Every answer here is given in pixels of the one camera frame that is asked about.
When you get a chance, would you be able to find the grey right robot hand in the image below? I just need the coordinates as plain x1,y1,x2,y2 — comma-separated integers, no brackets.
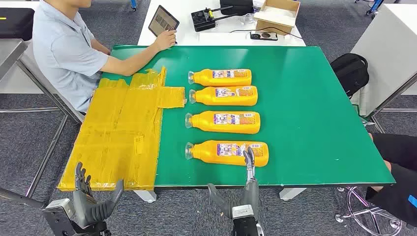
207,147,260,219

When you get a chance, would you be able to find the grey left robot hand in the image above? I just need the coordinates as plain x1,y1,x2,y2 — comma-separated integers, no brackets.
73,162,125,229

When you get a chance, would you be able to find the orange detergent bottle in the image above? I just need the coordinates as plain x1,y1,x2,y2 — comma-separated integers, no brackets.
189,86,259,107
184,140,270,168
188,68,252,88
184,111,261,135

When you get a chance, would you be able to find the white table foot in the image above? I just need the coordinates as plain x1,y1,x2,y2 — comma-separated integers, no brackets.
279,187,307,202
133,190,158,204

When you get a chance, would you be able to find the yellow taped cardboard mat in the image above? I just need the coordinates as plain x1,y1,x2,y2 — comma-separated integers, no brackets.
57,66,187,192

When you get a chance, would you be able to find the chrome stool base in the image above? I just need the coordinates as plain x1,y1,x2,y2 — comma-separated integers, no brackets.
334,185,403,236

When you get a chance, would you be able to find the person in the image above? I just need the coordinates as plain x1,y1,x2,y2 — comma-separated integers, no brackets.
31,0,178,115
364,132,417,229

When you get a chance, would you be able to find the black backpack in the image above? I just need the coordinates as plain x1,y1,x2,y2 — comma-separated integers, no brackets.
329,53,370,99

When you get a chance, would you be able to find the flat black device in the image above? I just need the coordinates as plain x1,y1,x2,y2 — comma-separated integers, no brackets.
250,30,278,41

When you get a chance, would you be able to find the clear plastic wrap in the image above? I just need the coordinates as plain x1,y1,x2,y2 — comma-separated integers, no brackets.
239,13,257,25

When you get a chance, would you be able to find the open cardboard box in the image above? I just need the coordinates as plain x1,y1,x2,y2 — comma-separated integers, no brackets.
253,0,301,36

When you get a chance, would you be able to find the black controller with antennas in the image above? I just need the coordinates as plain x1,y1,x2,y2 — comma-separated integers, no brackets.
191,5,235,32

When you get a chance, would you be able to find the black case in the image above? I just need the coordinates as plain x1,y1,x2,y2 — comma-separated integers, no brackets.
220,0,255,16

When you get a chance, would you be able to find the black tablet on stand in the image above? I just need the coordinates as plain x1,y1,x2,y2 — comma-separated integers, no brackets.
148,4,180,37

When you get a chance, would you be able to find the black bag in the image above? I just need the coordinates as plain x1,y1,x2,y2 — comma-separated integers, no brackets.
0,7,35,41

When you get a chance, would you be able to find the white side table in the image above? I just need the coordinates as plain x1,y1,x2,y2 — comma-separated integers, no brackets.
350,3,417,118

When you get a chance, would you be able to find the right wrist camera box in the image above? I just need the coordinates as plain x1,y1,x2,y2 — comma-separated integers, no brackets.
231,204,255,220

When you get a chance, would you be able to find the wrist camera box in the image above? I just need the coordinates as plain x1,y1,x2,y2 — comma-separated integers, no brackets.
41,199,77,236
231,204,255,220

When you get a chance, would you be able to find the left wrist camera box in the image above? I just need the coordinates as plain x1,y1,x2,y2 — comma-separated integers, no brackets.
41,199,77,236

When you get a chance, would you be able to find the thin black cable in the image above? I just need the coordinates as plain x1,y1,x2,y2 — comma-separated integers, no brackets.
230,27,303,40

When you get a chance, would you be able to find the steel frame table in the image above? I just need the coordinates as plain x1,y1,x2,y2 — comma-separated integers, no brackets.
0,38,86,210

